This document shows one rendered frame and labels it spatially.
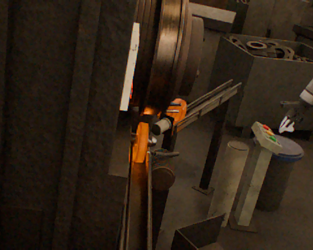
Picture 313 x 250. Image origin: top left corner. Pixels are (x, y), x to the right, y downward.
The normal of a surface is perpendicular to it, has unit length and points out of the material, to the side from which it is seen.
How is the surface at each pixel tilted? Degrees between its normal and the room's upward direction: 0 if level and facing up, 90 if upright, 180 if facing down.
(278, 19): 90
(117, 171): 0
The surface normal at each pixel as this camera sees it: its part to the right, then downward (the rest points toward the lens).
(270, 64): 0.28, 0.43
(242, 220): 0.03, 0.40
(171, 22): 0.14, -0.26
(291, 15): -0.91, -0.01
